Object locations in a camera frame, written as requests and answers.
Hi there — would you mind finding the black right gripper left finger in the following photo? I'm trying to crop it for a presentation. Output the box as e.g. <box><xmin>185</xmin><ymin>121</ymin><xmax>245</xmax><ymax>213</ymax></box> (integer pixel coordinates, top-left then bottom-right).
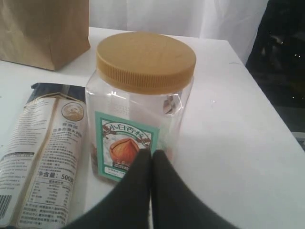
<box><xmin>65</xmin><ymin>149</ymin><xmax>152</xmax><ymax>229</ymax></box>

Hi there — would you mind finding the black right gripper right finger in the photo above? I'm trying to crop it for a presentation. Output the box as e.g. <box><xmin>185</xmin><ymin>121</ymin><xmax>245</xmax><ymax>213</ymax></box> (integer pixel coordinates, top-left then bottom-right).
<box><xmin>151</xmin><ymin>150</ymin><xmax>229</xmax><ymax>229</ymax></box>

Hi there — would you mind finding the brown paper shopping bag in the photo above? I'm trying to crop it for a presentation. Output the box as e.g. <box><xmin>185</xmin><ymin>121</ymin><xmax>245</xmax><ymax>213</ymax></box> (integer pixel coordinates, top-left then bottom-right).
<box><xmin>0</xmin><ymin>0</ymin><xmax>91</xmax><ymax>71</ymax></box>

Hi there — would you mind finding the long pasta packet dark blue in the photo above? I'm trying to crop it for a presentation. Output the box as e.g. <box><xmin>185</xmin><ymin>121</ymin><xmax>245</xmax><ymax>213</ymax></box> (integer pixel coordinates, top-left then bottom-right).
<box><xmin>0</xmin><ymin>83</ymin><xmax>87</xmax><ymax>229</ymax></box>

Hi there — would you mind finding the clear nut jar gold lid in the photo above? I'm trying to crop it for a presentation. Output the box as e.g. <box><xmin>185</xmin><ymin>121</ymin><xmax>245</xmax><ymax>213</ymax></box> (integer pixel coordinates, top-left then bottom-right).
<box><xmin>85</xmin><ymin>32</ymin><xmax>196</xmax><ymax>181</ymax></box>

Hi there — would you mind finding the white backdrop curtain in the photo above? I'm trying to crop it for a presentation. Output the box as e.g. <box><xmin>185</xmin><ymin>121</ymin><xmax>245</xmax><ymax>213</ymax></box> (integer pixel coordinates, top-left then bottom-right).
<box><xmin>89</xmin><ymin>0</ymin><xmax>268</xmax><ymax>63</ymax></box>

